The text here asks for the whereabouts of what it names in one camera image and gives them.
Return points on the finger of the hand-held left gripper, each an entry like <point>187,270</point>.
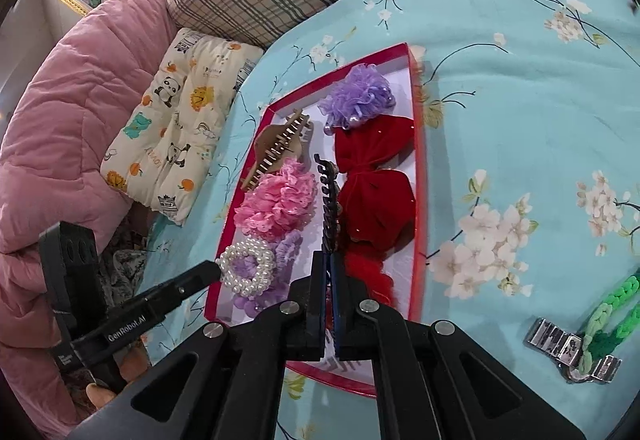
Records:
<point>185,287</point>

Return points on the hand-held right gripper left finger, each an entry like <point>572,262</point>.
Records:
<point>320,315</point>

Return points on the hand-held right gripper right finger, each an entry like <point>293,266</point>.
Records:
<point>342,315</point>

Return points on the purple pom-pom scrunchie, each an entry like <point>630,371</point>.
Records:
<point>287,250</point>

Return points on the black hair comb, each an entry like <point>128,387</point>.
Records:
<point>330,205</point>

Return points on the pink flower hair clip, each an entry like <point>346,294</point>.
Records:
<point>277,200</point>

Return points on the red velvet bow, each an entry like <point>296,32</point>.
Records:
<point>375,190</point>

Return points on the red shallow box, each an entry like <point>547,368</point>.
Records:
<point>419,169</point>

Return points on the tan claw hair clip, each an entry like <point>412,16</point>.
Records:
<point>275,144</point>

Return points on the person's left hand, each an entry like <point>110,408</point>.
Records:
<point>135,367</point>

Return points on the grey patterned cloth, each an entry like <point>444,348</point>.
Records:
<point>127,270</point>

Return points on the pink padded quilt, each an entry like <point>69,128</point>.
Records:
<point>65,129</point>

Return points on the cream panda print cushion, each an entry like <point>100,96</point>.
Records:
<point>185,119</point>

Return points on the silver black wristwatch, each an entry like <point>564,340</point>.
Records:
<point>555,340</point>

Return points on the teal floral bedsheet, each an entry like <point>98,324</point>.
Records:
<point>525,119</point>

